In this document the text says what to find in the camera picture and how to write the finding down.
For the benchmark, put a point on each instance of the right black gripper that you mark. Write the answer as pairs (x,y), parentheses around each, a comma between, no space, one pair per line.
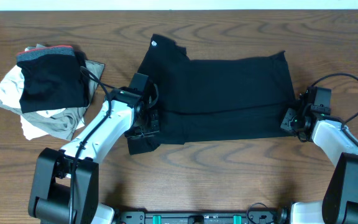
(286,123)

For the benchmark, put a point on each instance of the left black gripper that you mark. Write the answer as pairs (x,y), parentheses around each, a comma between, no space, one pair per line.
(155,127)

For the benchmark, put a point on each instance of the black t-shirt with logo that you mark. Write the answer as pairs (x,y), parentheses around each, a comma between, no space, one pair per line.
(214,100)

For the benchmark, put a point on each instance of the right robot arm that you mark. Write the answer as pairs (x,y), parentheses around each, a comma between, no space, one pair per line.
(312,122)

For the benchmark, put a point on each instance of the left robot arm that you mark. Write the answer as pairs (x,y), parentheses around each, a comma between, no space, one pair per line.
(65,186)

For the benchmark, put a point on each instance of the folded white garment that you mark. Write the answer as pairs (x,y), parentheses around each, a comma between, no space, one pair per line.
(9,88)

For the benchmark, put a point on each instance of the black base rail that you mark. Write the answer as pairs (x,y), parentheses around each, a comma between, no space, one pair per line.
(257,216)

